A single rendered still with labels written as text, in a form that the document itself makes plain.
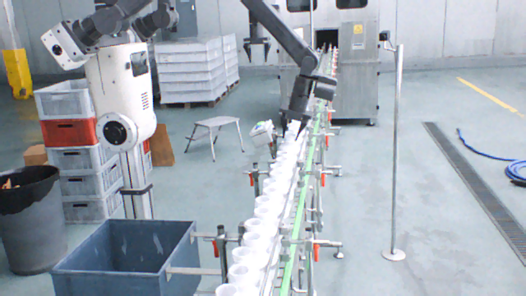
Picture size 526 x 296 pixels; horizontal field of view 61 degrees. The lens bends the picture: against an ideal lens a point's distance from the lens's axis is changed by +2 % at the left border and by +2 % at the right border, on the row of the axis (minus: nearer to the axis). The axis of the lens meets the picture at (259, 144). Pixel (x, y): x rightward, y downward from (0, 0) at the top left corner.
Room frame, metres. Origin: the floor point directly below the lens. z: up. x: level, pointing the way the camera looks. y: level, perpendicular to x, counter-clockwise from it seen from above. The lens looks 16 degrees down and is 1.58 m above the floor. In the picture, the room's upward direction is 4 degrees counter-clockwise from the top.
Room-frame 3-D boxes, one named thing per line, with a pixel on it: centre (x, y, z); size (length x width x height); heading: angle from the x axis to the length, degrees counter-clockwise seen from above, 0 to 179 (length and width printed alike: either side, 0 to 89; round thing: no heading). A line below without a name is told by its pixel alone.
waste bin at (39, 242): (2.79, 1.57, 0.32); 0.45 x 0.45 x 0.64
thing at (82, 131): (3.65, 1.46, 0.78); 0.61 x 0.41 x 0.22; 176
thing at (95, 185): (3.64, 1.46, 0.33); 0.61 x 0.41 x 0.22; 175
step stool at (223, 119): (5.12, 0.56, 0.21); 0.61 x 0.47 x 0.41; 42
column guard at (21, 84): (10.25, 5.33, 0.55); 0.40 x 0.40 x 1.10; 79
